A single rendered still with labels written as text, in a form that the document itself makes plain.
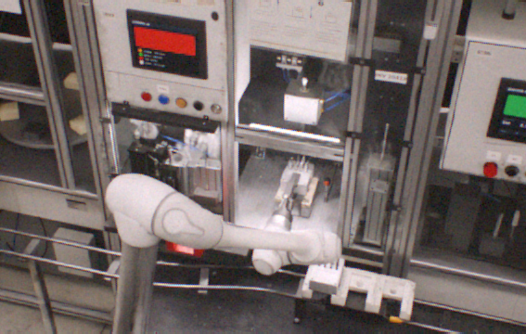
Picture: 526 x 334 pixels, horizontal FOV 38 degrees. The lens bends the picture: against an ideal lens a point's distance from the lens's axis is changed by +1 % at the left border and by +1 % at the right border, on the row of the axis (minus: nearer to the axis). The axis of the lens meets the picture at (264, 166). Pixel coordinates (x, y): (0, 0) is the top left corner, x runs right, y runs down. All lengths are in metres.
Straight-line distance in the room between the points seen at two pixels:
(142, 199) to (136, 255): 0.19
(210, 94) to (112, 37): 0.35
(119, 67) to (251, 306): 0.98
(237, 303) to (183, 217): 0.94
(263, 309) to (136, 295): 0.71
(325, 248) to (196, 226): 0.58
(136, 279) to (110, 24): 0.79
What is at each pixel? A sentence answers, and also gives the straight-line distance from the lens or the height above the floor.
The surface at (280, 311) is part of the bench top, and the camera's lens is 2.81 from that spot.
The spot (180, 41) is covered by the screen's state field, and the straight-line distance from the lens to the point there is 2.34.
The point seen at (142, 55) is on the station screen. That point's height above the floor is 1.59.
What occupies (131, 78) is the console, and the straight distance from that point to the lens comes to 2.52.
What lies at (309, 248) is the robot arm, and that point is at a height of 1.15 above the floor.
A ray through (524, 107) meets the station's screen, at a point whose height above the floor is 1.63.
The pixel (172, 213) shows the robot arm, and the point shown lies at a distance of 1.96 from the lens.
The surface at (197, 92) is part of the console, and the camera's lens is 2.45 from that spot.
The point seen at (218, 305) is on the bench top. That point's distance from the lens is 2.83.
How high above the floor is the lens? 2.85
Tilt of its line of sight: 40 degrees down
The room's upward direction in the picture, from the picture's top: 1 degrees clockwise
